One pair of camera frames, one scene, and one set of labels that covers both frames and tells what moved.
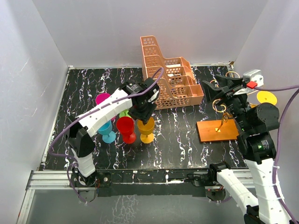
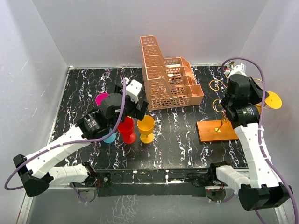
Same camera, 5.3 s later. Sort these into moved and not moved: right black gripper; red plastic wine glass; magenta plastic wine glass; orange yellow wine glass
Moved: right black gripper
Not moved: red plastic wine glass; magenta plastic wine glass; orange yellow wine glass
